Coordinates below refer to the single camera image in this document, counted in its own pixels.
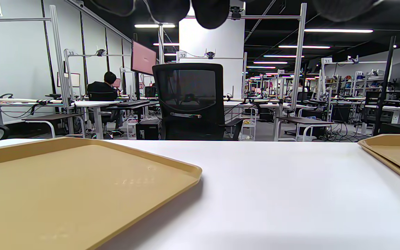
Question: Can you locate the person's left hand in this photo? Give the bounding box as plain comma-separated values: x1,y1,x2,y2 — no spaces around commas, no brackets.
89,0,384,30

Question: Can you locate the white desk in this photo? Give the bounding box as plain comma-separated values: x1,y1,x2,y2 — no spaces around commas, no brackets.
0,98,121,140

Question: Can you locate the small white rolling cart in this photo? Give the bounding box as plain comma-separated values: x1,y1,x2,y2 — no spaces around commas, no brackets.
241,117,257,141

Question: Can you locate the aluminium frame post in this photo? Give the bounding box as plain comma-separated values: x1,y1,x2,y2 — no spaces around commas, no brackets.
48,5,75,136
291,3,307,112

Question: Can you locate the monitor with red screen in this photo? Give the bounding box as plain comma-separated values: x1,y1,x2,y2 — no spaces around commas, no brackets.
131,40,158,76

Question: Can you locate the black keyboard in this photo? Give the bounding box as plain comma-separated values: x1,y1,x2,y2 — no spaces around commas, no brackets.
116,100,150,107

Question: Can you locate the long ceiling light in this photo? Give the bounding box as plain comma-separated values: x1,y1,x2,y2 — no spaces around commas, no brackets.
304,29,374,34

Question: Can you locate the dark keyboard shelf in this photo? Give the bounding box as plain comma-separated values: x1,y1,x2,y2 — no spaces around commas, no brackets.
108,101,159,112

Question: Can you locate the tan plastic food tray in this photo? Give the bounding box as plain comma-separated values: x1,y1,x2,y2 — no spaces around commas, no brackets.
0,137,203,250
357,134,400,181
360,145,400,192

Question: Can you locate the black computer tower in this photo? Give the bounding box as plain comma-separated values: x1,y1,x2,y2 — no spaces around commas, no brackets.
136,119,161,140

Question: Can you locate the black mesh office chair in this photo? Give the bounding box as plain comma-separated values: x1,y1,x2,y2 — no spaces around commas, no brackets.
152,63,244,141

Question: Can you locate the brown top side table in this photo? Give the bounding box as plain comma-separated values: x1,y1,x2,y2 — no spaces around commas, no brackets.
22,113,86,139

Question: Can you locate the dark top side table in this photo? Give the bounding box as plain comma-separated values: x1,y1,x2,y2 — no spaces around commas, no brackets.
276,116,334,142

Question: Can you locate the black floor stand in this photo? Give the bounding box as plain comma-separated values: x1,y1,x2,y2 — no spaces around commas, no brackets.
373,36,398,136

